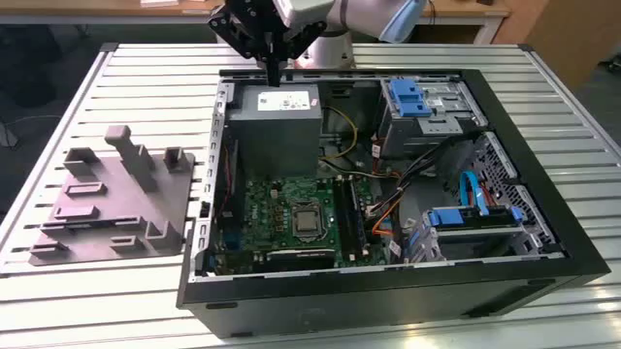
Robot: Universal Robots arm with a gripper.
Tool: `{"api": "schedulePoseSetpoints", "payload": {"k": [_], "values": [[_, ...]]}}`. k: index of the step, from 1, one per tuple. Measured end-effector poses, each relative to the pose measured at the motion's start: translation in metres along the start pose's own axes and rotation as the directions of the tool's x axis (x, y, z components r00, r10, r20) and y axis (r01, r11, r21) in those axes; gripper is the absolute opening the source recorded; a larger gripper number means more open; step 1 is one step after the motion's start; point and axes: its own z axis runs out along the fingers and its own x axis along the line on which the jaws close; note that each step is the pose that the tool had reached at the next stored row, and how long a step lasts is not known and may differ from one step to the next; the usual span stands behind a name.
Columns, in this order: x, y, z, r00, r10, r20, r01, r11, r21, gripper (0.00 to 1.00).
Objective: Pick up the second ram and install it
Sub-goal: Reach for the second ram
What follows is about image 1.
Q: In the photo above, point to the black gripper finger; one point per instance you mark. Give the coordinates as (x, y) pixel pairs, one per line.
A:
(306, 36)
(233, 34)

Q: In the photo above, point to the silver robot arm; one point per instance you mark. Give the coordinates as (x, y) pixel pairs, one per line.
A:
(364, 14)

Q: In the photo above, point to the blue drive latch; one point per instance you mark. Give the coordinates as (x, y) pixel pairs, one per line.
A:
(405, 96)

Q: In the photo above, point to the wooden desk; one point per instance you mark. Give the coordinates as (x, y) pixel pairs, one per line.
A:
(96, 11)

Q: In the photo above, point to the grey power supply unit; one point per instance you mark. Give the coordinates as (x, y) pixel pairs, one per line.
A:
(271, 138)

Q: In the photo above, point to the metal drive cage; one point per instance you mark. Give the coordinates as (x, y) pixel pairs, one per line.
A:
(437, 127)

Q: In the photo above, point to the black office chair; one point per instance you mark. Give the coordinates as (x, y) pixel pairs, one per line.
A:
(30, 65)

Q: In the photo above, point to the green motherboard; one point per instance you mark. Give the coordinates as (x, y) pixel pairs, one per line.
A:
(271, 196)

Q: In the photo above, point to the silver CPU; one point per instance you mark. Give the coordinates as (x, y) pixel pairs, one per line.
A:
(308, 222)

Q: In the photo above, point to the grey parts rack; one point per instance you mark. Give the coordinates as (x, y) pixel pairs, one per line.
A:
(122, 203)

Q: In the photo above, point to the wooden cabinet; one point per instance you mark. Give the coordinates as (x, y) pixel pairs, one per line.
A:
(557, 36)

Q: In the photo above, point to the blue disk carrier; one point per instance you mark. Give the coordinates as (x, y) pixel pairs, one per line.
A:
(446, 217)

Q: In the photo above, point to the black graphics card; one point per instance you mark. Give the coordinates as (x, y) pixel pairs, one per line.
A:
(301, 256)

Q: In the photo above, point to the metal disk bay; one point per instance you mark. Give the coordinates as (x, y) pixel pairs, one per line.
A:
(485, 234)

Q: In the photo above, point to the black PC case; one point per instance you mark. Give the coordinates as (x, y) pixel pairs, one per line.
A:
(388, 301)

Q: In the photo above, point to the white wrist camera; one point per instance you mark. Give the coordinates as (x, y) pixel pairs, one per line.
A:
(306, 12)

